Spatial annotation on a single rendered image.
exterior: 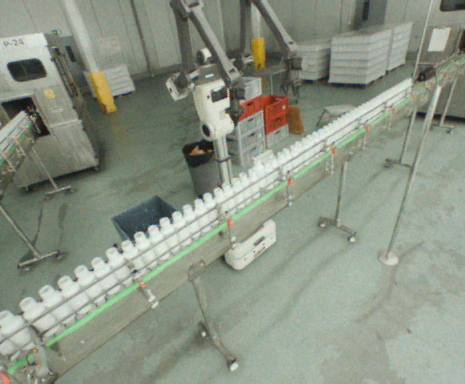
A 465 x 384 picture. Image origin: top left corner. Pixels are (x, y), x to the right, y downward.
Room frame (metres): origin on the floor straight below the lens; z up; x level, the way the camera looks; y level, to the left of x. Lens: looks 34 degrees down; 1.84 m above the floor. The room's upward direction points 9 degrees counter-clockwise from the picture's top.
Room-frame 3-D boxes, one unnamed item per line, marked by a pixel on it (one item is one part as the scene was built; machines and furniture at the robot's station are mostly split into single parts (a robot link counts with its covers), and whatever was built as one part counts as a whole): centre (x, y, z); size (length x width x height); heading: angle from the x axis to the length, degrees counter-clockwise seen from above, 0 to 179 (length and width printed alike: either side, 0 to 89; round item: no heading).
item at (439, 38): (4.21, -3.34, 1.22); 0.23 x 0.03 x 0.32; 38
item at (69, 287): (0.63, 0.63, 1.08); 0.06 x 0.06 x 0.17
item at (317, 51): (8.40, -2.93, 0.50); 1.23 x 1.05 x 1.00; 126
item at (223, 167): (1.90, 0.05, 0.74); 0.11 x 0.11 x 0.40; 37
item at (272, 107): (4.27, -0.74, 0.55); 0.61 x 0.41 x 0.22; 130
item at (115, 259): (0.74, 0.50, 1.08); 0.06 x 0.06 x 0.17
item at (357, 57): (7.24, -3.70, 0.59); 1.24 x 1.03 x 1.17; 130
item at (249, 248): (1.89, 0.05, 0.24); 0.68 x 0.53 x 0.41; 37
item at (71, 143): (4.53, 2.96, 1.00); 1.60 x 1.30 x 2.00; 20
